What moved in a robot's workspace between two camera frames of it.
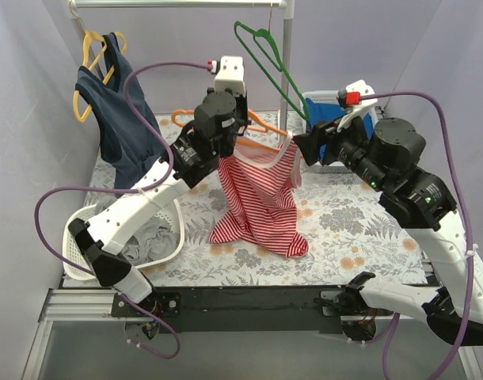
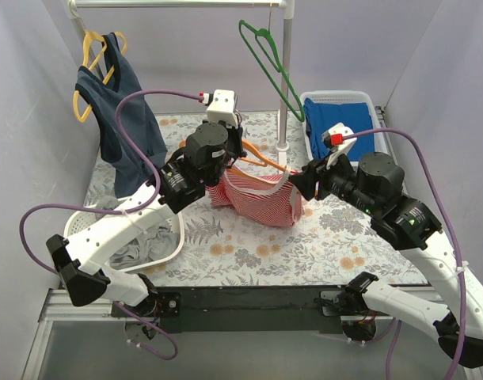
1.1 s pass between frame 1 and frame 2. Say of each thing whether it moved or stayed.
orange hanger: moved
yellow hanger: stayed
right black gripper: moved
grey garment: stayed
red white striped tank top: moved
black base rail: stayed
